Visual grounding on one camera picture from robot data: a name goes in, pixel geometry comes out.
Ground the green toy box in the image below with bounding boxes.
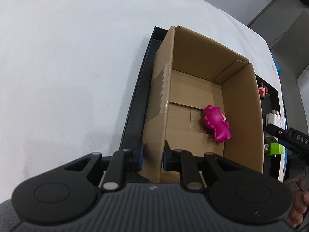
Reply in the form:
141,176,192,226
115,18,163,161
265,142,284,157

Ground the white cube charger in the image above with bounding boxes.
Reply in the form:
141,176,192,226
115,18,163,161
265,110,281,127

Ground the magenta dinosaur toy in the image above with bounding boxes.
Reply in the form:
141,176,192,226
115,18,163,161
203,105,232,143

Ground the girl figurine pink dress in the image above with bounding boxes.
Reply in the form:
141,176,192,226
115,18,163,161
258,83,270,98

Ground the brown cardboard box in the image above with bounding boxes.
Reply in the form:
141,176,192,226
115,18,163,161
140,25,265,183

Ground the person's right hand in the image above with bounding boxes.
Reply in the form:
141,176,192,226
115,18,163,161
286,178,308,228

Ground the black tray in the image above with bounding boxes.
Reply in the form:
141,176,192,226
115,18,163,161
118,26,281,182

